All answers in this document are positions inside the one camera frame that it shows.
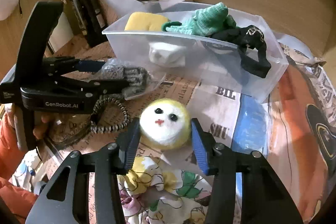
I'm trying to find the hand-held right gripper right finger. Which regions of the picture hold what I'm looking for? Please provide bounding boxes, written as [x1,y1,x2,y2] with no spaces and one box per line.
[190,118,305,224]

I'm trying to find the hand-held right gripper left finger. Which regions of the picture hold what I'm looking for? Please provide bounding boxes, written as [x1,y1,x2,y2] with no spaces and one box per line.
[25,118,142,224]

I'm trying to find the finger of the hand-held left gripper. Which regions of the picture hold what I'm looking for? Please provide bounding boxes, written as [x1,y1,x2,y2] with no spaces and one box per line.
[63,57,106,75]
[56,76,132,102]

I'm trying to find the yellow white felt face ball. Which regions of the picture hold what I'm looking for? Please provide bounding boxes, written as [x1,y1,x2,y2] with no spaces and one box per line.
[139,98,194,150]

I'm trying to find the clear plastic bin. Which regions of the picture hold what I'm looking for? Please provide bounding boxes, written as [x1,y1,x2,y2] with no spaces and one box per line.
[102,2,289,104]

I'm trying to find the person's left forearm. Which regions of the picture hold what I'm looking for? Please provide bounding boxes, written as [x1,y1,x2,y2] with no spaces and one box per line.
[0,112,40,217]

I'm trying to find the person's left hand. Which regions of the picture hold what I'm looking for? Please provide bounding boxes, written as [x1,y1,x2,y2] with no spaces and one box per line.
[5,105,53,141]

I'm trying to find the black upright device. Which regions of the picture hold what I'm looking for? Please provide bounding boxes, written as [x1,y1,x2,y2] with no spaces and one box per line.
[67,0,109,47]

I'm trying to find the floral cloth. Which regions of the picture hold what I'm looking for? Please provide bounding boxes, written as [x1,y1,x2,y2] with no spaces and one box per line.
[117,156,219,224]

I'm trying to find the white sock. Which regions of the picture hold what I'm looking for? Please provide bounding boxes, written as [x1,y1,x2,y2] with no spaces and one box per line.
[148,42,187,67]

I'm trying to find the translucent plastic sheet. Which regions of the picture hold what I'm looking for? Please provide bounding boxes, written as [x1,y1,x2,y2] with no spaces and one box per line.
[97,0,187,23]

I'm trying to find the yellow sponge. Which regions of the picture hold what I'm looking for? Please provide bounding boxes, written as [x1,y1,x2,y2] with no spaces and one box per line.
[124,12,170,32]

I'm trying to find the newspaper print tablecloth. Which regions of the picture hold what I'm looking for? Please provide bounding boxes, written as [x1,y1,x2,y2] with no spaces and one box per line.
[8,32,336,224]

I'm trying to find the black patterned sock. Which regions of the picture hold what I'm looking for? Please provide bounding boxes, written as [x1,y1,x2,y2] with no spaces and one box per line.
[209,25,272,79]

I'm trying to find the green knit sock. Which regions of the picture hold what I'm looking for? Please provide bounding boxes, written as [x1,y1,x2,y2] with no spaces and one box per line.
[161,3,237,37]

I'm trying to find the black white striped cord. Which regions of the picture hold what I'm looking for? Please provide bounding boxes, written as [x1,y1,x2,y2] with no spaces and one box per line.
[90,97,131,135]

